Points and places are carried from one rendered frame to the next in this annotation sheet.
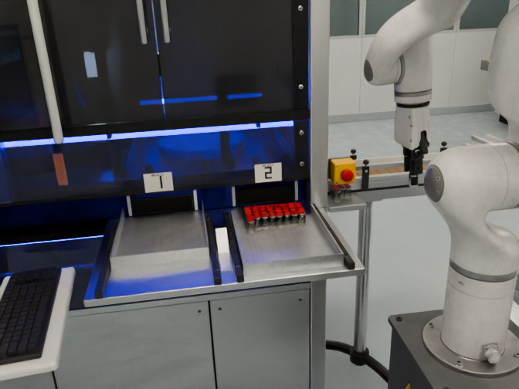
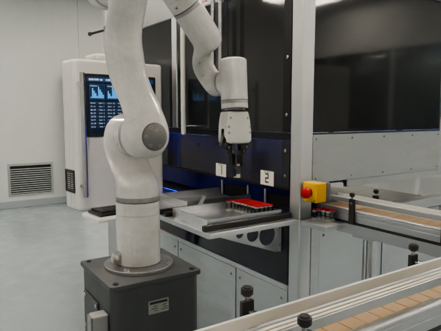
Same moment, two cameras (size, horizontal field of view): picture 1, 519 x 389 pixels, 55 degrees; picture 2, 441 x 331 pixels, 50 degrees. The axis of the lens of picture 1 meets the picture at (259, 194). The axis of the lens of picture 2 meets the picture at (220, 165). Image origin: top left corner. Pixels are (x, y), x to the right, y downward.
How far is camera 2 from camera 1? 1.75 m
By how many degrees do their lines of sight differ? 64
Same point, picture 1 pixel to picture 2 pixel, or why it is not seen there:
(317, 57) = (294, 92)
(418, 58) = (221, 76)
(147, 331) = (210, 274)
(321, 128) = (296, 149)
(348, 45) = not seen: outside the picture
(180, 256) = (178, 203)
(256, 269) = (176, 214)
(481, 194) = (105, 136)
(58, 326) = not seen: hidden behind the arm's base
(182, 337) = (223, 289)
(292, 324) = not seen: hidden behind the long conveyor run
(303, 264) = (191, 219)
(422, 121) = (222, 121)
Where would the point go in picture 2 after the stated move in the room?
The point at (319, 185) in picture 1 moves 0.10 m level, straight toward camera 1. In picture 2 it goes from (294, 198) to (270, 199)
